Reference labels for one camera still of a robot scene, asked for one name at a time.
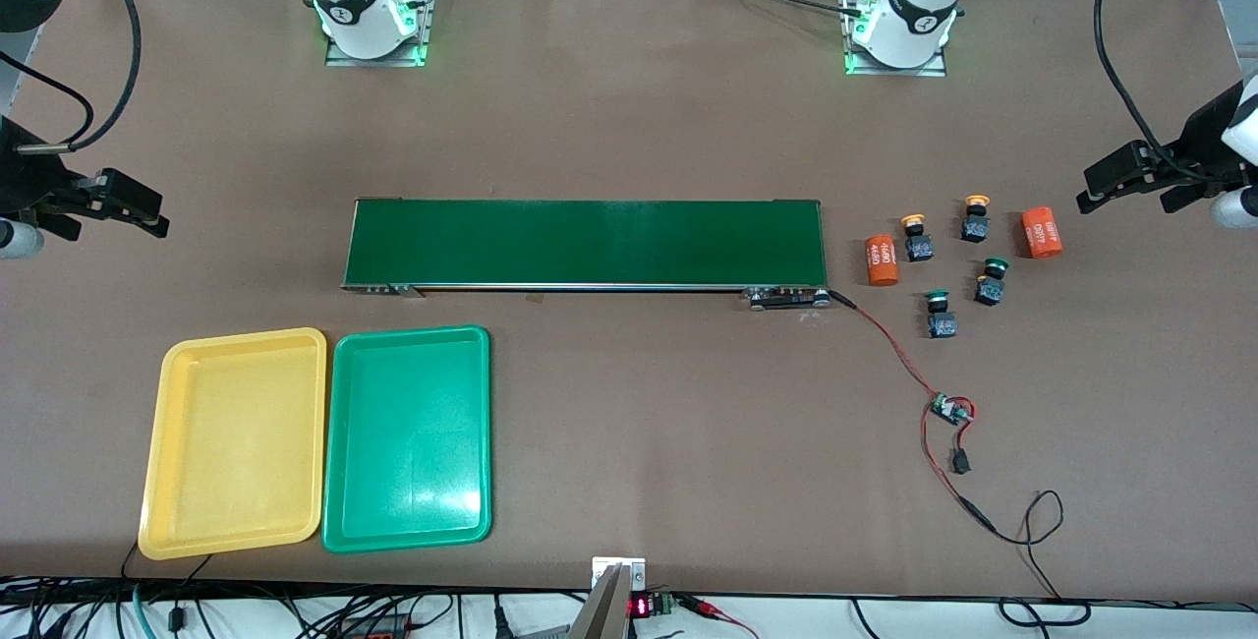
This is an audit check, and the orange cylindrical battery cell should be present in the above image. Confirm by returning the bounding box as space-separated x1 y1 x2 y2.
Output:
864 234 901 287
1020 206 1064 260

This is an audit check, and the green push button switch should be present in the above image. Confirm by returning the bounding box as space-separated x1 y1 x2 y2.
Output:
973 258 1010 308
924 290 959 340

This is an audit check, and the yellow plastic tray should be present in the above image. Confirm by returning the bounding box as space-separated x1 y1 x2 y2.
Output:
138 327 328 561

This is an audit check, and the green plastic tray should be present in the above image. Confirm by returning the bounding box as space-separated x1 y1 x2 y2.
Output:
321 324 492 554

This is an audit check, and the green conveyor belt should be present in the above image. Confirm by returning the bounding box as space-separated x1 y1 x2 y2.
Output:
341 197 832 312

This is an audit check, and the red plug connector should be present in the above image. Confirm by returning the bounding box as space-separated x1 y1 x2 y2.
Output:
339 614 414 639

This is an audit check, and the red clip lead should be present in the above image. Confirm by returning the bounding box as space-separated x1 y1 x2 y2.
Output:
678 595 763 639

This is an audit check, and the grey metal bar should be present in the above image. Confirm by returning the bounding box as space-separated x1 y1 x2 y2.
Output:
568 565 632 639

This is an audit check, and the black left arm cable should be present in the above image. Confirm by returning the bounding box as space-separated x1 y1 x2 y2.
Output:
1094 0 1195 178

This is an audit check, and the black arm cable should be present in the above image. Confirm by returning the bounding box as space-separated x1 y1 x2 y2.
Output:
1094 0 1195 178
0 0 143 153

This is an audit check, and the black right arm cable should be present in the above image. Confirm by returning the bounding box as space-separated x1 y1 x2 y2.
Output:
0 0 143 153

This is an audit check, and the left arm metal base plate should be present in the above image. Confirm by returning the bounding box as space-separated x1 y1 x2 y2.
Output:
843 0 949 78

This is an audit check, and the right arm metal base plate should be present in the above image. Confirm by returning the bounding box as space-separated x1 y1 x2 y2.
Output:
324 0 439 68

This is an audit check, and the black looped cable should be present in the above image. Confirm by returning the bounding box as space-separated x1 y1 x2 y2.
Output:
993 490 1094 627

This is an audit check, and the red and black wire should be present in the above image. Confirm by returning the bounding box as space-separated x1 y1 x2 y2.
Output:
829 290 999 534

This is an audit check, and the silver mounting bracket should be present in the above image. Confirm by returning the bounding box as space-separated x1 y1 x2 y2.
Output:
592 556 647 591

